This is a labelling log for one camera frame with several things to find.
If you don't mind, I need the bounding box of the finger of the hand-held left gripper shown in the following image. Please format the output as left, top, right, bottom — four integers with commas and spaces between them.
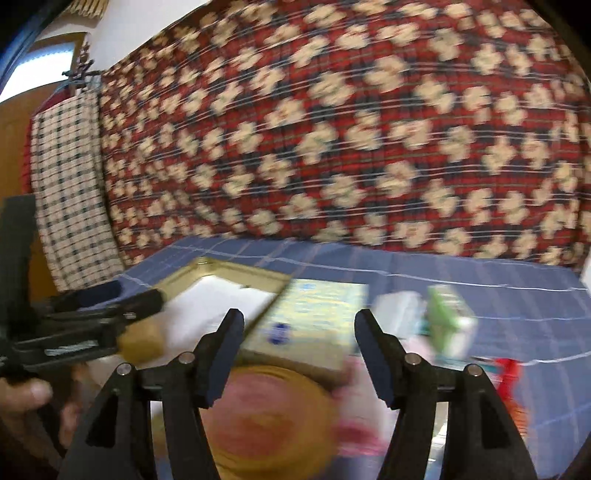
11, 289, 166, 361
48, 281, 124, 315

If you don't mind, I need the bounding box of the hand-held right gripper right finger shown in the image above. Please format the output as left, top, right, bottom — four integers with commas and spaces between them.
354, 309, 539, 480

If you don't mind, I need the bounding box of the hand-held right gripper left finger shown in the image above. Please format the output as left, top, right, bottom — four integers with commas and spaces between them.
56, 308, 245, 480

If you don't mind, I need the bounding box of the gold tin box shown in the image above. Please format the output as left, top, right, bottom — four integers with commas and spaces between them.
152, 257, 295, 324

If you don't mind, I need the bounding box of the person's left hand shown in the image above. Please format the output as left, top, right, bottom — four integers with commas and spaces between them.
0, 362, 95, 462

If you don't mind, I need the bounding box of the tan round object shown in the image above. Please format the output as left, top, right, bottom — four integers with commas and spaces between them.
117, 318, 172, 368

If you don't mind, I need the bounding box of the white sponge with black stripe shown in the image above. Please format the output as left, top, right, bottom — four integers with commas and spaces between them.
372, 291, 432, 344

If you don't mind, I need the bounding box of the white sheet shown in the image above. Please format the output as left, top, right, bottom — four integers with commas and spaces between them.
159, 276, 278, 363

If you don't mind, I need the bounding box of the pale yellow tissue pack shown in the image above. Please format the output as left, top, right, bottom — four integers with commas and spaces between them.
241, 279, 371, 372

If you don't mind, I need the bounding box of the green packet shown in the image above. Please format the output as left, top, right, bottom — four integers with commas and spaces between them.
426, 285, 479, 360

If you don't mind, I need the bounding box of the beige checked cloth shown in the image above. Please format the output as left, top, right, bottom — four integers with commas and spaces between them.
29, 90, 126, 292

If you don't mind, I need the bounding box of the wooden door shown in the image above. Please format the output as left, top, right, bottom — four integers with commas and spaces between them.
0, 83, 61, 289

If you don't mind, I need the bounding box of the red plastic item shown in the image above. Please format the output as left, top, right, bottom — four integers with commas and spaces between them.
495, 357, 528, 418

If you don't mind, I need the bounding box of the blue plaid bed sheet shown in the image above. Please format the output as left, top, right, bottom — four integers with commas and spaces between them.
117, 235, 591, 480

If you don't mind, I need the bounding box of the window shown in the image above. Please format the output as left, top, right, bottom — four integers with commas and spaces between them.
0, 41, 89, 103

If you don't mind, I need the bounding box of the dark hanger hook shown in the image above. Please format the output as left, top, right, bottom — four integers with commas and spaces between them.
61, 44, 101, 95

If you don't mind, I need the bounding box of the red plaid bear blanket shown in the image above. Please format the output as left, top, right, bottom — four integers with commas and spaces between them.
98, 0, 591, 274

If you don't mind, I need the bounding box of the yellow fringe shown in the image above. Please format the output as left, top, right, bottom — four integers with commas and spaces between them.
68, 0, 110, 20

